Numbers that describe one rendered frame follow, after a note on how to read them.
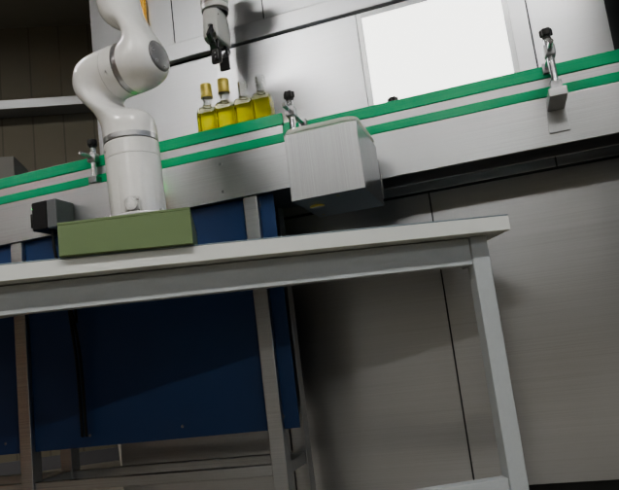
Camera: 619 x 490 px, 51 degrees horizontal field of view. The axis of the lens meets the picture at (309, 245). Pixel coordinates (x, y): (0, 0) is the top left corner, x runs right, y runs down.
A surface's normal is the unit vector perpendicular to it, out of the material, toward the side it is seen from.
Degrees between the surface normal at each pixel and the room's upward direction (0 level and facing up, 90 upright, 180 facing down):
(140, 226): 90
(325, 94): 90
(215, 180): 90
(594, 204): 90
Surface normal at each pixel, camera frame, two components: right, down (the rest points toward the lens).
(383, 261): 0.11, -0.18
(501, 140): -0.29, -0.12
